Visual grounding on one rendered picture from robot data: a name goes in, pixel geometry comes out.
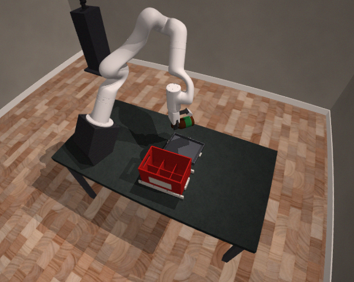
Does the red plastic crate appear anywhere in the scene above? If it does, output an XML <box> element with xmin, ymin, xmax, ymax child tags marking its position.
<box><xmin>138</xmin><ymin>146</ymin><xmax>192</xmax><ymax>195</ymax></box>

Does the brown bottle with green label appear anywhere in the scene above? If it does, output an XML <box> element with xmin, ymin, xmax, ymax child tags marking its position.
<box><xmin>178</xmin><ymin>116</ymin><xmax>195</xmax><ymax>129</ymax></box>

